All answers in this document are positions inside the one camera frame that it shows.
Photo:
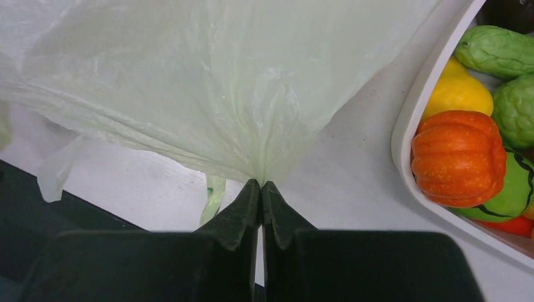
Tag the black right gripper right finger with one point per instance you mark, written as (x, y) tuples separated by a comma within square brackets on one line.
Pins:
[(304, 263)]

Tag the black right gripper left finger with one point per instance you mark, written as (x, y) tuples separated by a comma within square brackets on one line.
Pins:
[(214, 263)]

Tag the pale green plastic grocery bag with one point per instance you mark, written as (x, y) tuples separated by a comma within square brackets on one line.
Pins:
[(234, 89)]

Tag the white vegetable basket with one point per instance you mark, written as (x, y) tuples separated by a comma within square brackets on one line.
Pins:
[(510, 246)]

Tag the orange toy pumpkin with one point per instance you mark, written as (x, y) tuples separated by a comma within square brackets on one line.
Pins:
[(458, 158)]

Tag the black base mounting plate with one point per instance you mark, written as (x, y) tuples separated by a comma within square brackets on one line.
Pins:
[(28, 222)]

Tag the red toy chili pepper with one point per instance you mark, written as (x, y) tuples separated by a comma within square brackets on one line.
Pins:
[(519, 226)]

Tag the green striped toy melon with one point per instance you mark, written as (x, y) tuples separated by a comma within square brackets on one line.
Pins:
[(515, 197)]

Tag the yellow toy pear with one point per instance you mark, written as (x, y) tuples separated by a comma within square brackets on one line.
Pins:
[(456, 89)]

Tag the light green toy cabbage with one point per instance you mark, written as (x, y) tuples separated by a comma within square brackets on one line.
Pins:
[(513, 111)]

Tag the light green toy gourd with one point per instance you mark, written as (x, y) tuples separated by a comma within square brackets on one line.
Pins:
[(496, 51)]

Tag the dark toy eggplant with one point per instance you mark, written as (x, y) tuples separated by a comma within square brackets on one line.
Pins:
[(514, 15)]

